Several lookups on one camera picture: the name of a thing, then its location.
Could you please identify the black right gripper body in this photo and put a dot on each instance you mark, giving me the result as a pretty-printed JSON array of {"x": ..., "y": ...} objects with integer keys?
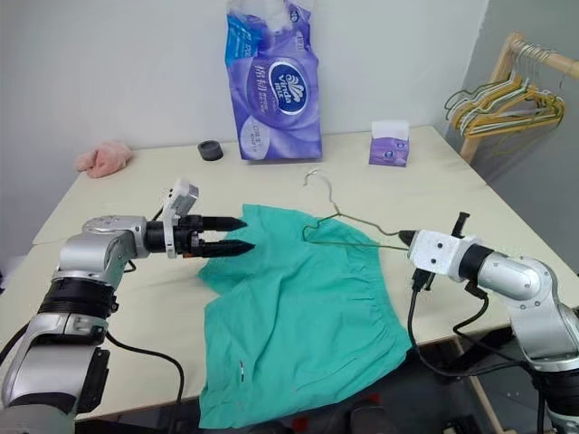
[{"x": 462, "y": 223}]

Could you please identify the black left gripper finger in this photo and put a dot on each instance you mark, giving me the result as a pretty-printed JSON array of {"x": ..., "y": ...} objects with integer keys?
[
  {"x": 228, "y": 248},
  {"x": 224, "y": 223}
]

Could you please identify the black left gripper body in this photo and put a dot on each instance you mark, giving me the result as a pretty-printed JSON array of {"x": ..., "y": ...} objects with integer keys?
[{"x": 187, "y": 235}]

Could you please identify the green shorts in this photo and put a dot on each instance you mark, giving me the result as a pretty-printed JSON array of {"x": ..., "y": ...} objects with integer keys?
[{"x": 294, "y": 316}]

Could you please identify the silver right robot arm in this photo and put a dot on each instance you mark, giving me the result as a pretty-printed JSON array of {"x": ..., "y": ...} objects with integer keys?
[{"x": 520, "y": 280}]

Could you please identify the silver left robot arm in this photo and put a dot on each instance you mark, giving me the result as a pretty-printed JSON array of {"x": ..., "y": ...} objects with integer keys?
[{"x": 90, "y": 253}]

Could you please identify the wooden clothes rack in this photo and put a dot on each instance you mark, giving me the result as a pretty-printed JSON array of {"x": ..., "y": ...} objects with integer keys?
[{"x": 472, "y": 149}]

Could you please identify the small purple tissue box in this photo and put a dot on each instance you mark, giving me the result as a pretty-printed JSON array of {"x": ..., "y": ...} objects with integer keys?
[{"x": 389, "y": 149}]

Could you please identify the pink fluffy cloth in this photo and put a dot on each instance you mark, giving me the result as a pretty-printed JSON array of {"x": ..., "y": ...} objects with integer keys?
[{"x": 104, "y": 158}]

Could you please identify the large purple tissue pack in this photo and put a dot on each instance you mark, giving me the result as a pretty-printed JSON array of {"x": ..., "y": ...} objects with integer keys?
[{"x": 271, "y": 90}]

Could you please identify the wooden table leg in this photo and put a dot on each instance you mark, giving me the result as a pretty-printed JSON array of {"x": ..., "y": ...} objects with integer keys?
[{"x": 479, "y": 393}]

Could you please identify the dark rounded shape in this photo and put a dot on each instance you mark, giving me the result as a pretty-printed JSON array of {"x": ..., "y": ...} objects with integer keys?
[{"x": 377, "y": 418}]

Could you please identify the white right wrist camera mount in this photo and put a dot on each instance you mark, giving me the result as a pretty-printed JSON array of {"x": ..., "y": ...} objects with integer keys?
[{"x": 439, "y": 253}]

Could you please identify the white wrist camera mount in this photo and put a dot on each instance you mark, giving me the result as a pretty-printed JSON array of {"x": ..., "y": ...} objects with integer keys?
[
  {"x": 439, "y": 253},
  {"x": 183, "y": 194}
]

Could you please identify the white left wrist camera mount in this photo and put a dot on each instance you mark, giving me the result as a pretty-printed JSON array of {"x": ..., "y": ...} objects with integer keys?
[{"x": 183, "y": 194}]

